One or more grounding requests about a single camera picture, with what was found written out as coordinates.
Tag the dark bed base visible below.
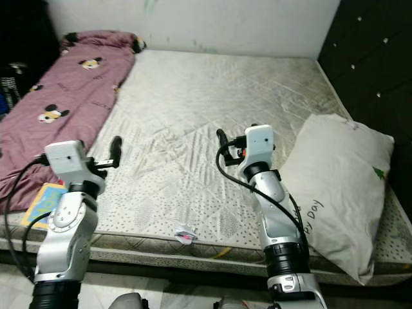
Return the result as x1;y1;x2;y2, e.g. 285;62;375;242
0;248;412;297

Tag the quilted grey white mattress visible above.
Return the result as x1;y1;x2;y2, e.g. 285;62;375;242
0;49;412;287

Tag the dark wooden cabinet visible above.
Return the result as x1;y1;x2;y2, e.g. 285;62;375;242
0;0;59;71

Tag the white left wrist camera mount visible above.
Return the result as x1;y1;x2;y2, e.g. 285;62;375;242
44;140;100;184

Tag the black bag white print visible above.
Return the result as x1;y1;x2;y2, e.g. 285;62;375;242
0;61;30;110

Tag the grey robot right leg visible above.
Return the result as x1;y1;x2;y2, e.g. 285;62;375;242
214;296;255;309

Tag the black tufted headboard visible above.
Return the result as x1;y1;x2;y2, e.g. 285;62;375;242
317;0;412;213

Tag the colourful children's book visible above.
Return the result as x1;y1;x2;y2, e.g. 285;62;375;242
21;182;68;229

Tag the white plastic wrapper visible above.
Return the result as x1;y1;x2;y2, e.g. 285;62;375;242
173;222;199;245

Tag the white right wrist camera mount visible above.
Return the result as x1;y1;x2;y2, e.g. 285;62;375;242
237;124;275;174

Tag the grey white printed pillow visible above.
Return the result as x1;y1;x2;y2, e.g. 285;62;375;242
280;114;395;286

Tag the grey robot left leg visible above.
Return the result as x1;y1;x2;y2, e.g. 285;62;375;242
106;292;142;309

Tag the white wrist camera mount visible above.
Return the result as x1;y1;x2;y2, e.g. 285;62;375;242
44;140;100;184
237;124;275;174

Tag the grey robot leg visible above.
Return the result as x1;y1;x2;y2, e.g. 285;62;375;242
214;296;255;309
106;292;142;309

